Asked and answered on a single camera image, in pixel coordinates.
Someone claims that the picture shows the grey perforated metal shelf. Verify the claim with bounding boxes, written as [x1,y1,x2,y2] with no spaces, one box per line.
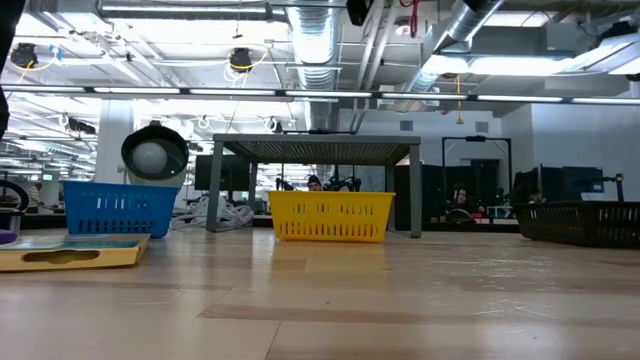
[204,133,422,239]

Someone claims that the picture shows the black curved cable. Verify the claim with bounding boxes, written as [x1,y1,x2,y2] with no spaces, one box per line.
[0,178,30,232]

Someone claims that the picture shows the hanging black cable reel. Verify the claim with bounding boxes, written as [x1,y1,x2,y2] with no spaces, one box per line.
[227,45,270,76]
[9,42,62,72]

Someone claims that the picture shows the long ceiling light strip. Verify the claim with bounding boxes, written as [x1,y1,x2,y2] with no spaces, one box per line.
[0,84,640,105]

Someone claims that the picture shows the silver ribbed ventilation duct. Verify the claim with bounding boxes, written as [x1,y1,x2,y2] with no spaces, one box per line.
[285,0,342,132]

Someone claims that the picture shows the blue plastic basket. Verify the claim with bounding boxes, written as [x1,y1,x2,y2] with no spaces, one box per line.
[62,180,180,240]

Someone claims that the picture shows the black frame stand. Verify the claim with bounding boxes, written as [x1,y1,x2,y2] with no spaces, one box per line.
[441,135,514,221]

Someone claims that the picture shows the black plastic basket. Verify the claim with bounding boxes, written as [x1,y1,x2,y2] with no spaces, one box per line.
[511,200,640,249]

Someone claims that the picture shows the yellow green card pack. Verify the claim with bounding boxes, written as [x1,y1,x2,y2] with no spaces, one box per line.
[0,233,151,274]

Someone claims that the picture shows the white coiled cable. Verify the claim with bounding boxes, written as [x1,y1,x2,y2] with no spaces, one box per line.
[169,193,255,232]

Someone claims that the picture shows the black computer monitor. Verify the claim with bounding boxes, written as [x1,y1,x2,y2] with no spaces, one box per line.
[194,154,251,192]

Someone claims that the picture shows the long red rubber band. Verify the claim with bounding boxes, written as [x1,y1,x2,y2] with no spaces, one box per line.
[398,0,421,39]

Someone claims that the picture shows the yellow plastic basket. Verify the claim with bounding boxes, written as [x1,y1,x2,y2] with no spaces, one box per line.
[267,190,397,244]

